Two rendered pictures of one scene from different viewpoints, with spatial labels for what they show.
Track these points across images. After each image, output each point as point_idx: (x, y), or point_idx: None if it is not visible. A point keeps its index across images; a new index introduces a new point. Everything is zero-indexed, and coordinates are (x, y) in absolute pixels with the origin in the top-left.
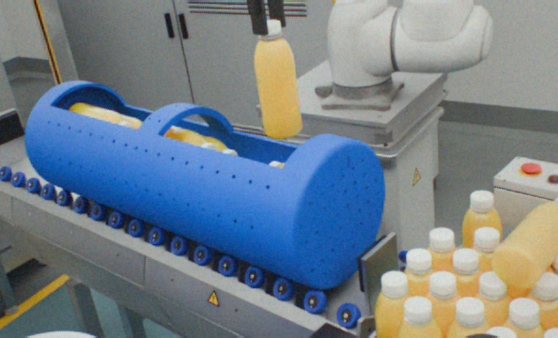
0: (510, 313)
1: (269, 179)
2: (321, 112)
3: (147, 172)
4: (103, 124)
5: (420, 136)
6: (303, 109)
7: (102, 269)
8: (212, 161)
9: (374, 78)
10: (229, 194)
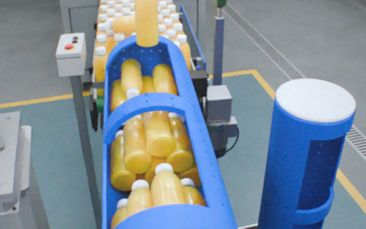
0: (164, 28)
1: (175, 50)
2: (10, 146)
3: (201, 112)
4: (195, 138)
5: None
6: (7, 158)
7: None
8: (179, 70)
9: None
10: (187, 70)
